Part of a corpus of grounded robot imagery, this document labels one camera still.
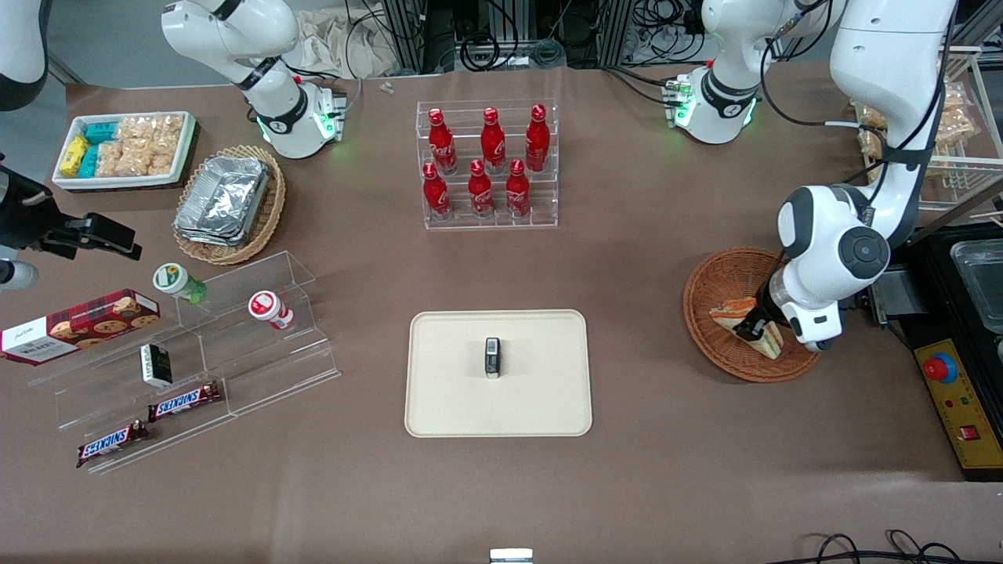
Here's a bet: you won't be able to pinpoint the black coiled cable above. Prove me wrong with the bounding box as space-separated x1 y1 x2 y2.
458 31 502 73

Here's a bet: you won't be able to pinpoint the clear acrylic bottle rack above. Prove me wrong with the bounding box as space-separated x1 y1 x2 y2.
416 99 559 231

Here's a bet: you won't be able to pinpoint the long wooden strip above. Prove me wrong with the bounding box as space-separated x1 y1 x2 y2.
913 180 1003 237

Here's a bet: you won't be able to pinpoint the yellow snack pack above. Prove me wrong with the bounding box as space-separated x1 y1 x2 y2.
61 135 91 177

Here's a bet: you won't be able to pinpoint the white rectangular bin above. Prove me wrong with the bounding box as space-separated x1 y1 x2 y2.
52 111 197 189

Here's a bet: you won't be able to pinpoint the red tartan cookie box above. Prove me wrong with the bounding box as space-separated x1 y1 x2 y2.
0 288 161 367

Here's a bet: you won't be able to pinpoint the round brown wicker basket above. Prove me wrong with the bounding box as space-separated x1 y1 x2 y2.
683 247 824 384

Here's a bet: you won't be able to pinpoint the grey metal plate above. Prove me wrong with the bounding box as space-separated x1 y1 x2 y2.
866 265 911 326

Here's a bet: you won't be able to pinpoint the cream plastic tray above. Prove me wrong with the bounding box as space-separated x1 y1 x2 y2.
404 309 593 438

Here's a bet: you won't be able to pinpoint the green lid snack cup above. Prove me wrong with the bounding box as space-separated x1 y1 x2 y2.
152 262 208 306

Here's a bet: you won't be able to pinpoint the clear acrylic stepped shelf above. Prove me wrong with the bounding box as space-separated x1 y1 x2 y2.
27 251 342 476

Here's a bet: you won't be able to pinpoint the white crumpled cloth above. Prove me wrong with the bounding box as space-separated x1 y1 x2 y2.
291 6 400 79

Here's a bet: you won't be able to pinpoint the oval tan wicker basket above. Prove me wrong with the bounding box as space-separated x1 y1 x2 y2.
172 144 287 266

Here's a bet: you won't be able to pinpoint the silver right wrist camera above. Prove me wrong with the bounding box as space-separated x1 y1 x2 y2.
0 261 38 292

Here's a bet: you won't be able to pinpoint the red lid snack cup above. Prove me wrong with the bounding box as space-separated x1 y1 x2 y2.
248 291 295 331

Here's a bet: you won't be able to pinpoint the white wire rack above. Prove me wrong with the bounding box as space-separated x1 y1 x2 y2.
850 45 1003 212

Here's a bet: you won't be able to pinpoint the stacked aluminium foil trays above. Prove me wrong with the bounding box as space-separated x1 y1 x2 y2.
173 154 272 248

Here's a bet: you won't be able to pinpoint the red cola bottle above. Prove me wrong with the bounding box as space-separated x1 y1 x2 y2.
480 107 506 175
422 162 453 222
468 160 495 219
525 103 551 173
505 159 531 219
427 108 458 175

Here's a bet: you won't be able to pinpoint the Snickers chocolate bar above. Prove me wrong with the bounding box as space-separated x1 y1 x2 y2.
147 381 223 424
76 420 150 469

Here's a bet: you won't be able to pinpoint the black box with white label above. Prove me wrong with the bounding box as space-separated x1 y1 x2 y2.
139 343 173 389

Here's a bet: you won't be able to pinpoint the yellow emergency stop panel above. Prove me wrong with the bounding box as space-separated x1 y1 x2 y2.
913 338 1003 471

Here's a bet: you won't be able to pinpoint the triangular sandwich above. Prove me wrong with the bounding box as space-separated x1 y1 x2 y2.
709 296 784 361

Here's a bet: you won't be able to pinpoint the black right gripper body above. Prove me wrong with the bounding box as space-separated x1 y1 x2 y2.
0 168 60 251

